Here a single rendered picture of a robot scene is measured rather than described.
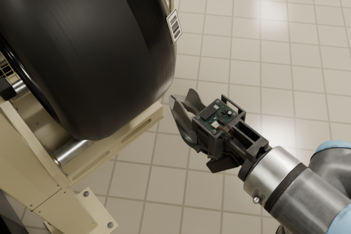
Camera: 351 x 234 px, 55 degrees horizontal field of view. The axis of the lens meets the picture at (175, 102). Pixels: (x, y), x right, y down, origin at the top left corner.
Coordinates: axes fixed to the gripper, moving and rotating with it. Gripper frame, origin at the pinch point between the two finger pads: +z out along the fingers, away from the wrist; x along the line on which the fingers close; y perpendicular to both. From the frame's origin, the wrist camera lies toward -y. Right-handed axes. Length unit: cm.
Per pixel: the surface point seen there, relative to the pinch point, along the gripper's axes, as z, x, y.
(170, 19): 10.5, -9.1, 8.7
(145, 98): 8.8, 1.3, -5.7
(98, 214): 46, 24, -115
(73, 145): 24.7, 17.7, -25.8
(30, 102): 55, 19, -34
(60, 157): 24.2, 22.1, -26.0
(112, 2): 13.3, 0.8, 16.6
